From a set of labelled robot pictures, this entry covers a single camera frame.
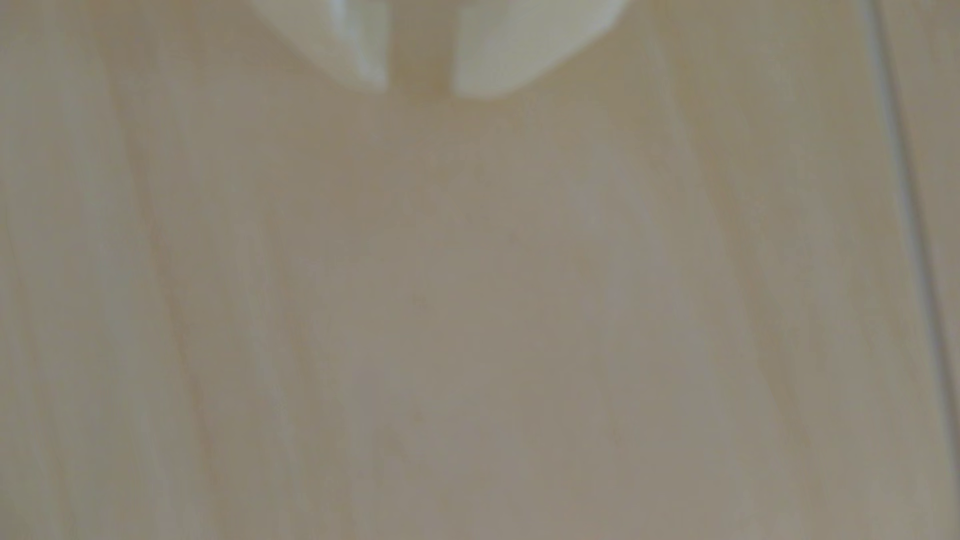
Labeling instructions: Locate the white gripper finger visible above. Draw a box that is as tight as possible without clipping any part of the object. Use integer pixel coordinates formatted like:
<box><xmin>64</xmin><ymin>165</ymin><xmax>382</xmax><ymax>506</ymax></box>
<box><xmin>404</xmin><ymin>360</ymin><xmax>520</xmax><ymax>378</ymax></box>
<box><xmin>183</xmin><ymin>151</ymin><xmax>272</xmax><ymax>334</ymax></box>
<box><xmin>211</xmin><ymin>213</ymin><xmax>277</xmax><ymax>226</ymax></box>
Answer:
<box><xmin>247</xmin><ymin>0</ymin><xmax>392</xmax><ymax>92</ymax></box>
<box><xmin>450</xmin><ymin>0</ymin><xmax>631</xmax><ymax>101</ymax></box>

